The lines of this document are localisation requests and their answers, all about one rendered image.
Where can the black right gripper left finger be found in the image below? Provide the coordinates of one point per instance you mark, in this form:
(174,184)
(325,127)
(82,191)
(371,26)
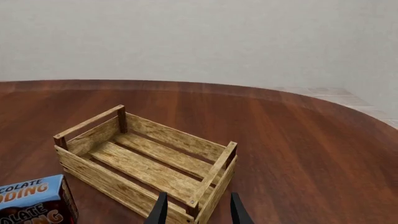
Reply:
(159,212)

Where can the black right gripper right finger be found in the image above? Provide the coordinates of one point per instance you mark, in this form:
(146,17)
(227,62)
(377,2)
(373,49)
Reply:
(238,212)

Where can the wooden slat tray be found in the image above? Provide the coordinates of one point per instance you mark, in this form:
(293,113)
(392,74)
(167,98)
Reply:
(146,163)

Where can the blue chocolate pudding box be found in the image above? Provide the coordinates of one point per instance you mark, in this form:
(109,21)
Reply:
(34,203)

